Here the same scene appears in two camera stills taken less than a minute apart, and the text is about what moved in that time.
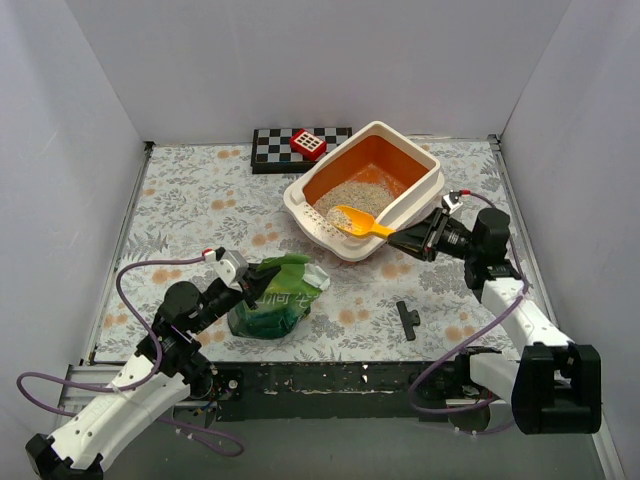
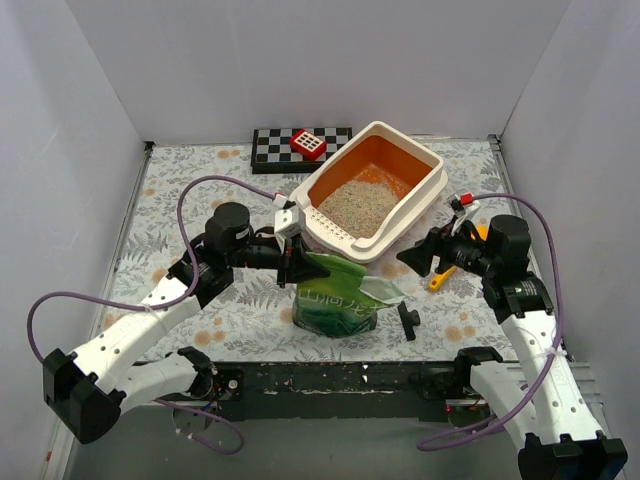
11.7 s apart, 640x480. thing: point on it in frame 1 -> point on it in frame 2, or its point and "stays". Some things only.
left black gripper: (248, 282) -> (288, 265)
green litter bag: (286, 301) -> (346, 302)
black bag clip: (408, 320) stays
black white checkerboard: (271, 151) stays
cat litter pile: (372, 196) stays
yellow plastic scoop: (359, 222) -> (435, 283)
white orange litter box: (380, 171) stays
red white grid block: (311, 145) stays
